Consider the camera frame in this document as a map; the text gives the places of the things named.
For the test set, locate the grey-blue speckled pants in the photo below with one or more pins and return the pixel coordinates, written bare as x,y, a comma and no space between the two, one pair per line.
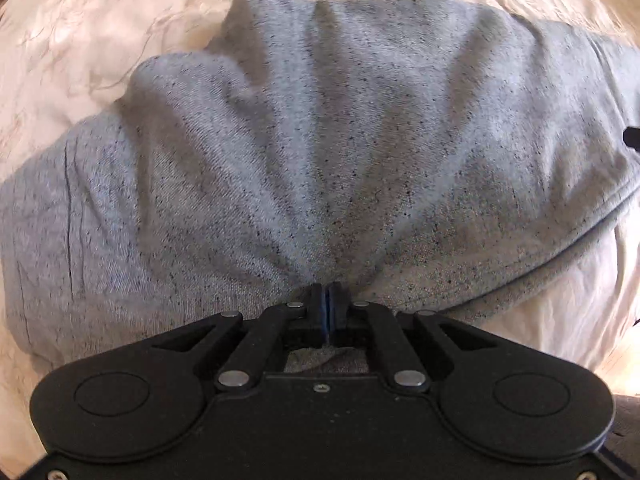
320,135

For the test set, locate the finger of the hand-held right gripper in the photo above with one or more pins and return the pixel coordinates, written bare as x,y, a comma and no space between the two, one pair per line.
633,138

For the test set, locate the cream embroidered bedspread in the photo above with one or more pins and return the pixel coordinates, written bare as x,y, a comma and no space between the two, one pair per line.
125,20

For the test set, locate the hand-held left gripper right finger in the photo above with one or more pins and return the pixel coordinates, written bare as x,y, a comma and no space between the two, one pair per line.
334,312

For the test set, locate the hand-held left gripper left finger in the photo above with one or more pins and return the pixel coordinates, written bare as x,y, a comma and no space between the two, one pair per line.
318,312

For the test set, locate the white bed sheet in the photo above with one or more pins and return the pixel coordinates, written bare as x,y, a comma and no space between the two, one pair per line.
565,300

